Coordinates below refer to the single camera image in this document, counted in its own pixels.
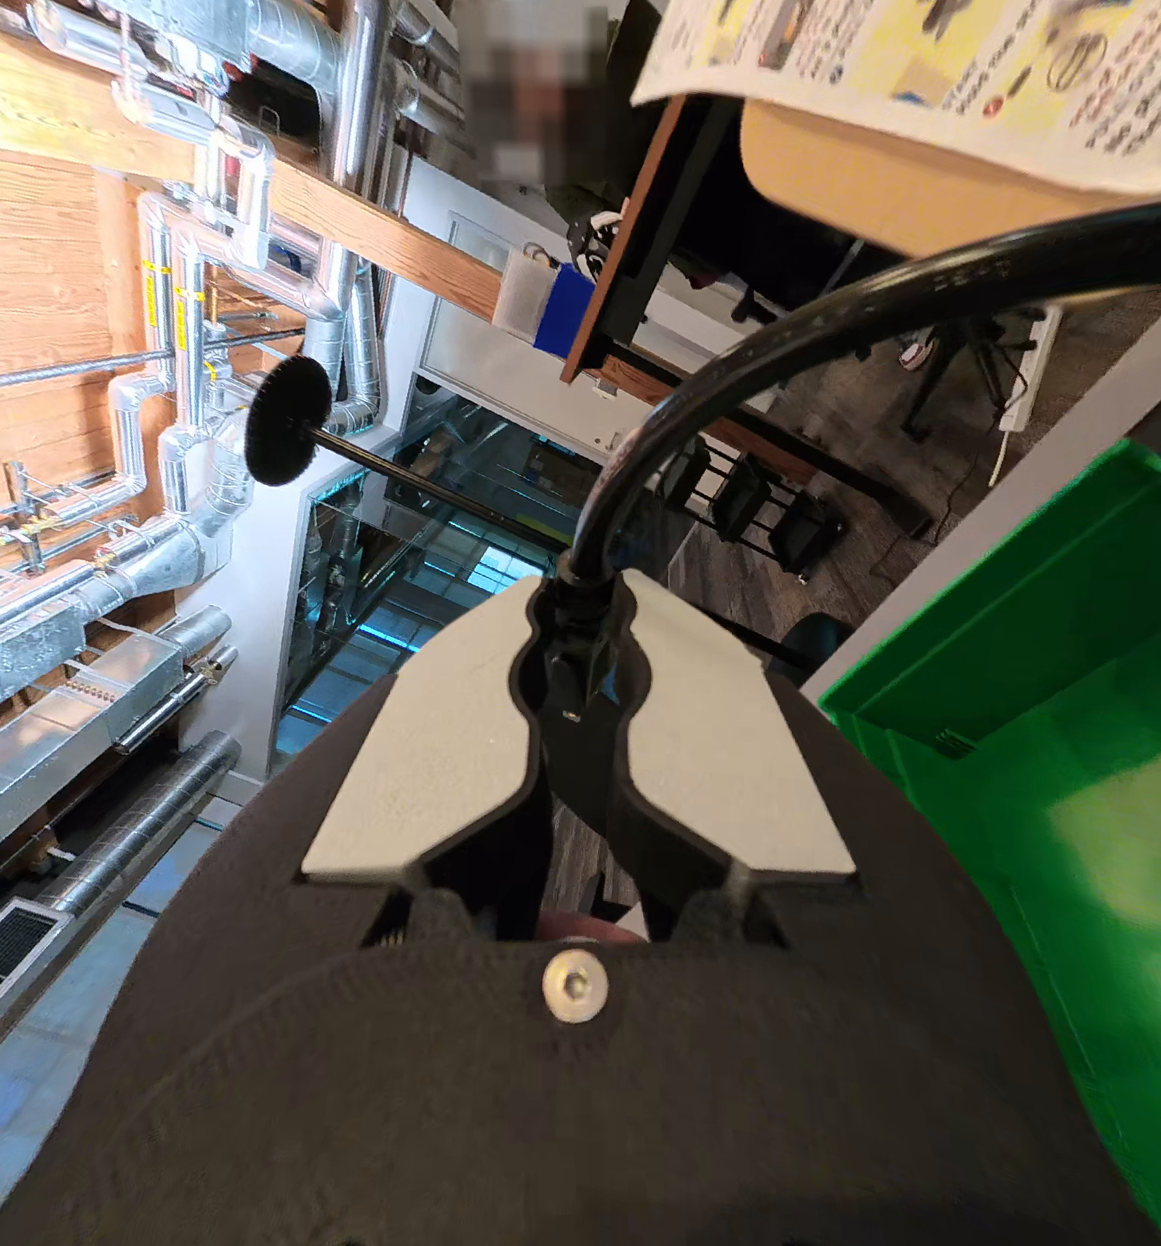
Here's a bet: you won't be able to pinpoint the green plastic bin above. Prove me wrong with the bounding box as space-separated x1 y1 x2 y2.
819 437 1161 1246

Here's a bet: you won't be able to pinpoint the silver rectangular air duct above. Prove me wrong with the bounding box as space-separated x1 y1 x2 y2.
0 603 241 882

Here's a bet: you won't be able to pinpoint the brown-edged desk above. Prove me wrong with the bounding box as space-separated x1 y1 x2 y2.
559 94 937 541

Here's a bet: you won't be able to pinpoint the white power strip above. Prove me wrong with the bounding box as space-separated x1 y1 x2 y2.
990 303 1065 487

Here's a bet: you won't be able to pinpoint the black caster chair base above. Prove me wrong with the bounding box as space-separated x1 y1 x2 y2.
656 436 847 587

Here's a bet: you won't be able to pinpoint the black disc on rod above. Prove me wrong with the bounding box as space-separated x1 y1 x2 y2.
246 354 567 551

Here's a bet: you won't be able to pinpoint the light wooden board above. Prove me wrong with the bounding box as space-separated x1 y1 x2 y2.
741 97 1161 262

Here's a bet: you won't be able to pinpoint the printed instruction sheet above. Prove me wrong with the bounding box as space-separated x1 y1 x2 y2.
632 0 1161 195

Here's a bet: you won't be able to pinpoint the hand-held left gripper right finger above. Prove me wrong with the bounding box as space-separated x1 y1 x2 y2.
604 568 859 885

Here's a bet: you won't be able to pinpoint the silver spiral round duct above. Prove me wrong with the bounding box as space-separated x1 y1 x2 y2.
35 729 243 921

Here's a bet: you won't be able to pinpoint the silver insulated ceiling pipes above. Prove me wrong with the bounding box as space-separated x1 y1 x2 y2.
0 0 426 654

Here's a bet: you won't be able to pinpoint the wooden ceiling beam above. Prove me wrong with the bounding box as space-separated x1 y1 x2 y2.
0 14 508 317

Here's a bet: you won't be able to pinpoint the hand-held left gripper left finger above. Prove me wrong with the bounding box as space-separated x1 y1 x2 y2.
300 573 555 888

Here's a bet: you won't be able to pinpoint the ceiling vent grille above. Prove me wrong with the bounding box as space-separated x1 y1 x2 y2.
0 896 58 1035

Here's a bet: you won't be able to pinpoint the black power plug with cable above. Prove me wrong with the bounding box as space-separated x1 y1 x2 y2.
517 194 1161 746

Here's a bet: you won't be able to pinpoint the blue and white flag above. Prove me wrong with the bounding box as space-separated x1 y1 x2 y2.
493 245 599 354

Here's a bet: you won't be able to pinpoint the glass partition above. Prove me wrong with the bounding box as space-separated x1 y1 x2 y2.
277 386 586 779

